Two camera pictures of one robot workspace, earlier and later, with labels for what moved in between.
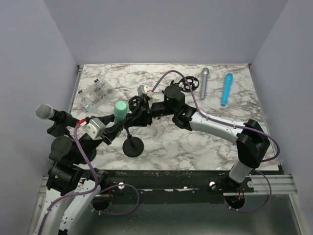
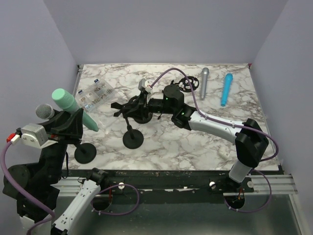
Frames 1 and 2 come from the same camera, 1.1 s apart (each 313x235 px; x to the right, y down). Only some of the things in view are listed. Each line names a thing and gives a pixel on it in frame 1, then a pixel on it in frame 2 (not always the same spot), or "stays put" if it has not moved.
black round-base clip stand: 132,147 -> 133,138
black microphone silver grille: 45,111 stays put
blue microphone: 227,85 stays put
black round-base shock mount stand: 134,103 stays put
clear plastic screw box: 94,94 stays put
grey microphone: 205,72 stays put
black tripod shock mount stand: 192,81 stays put
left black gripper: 111,133 -> 67,132
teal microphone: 120,110 -> 69,102
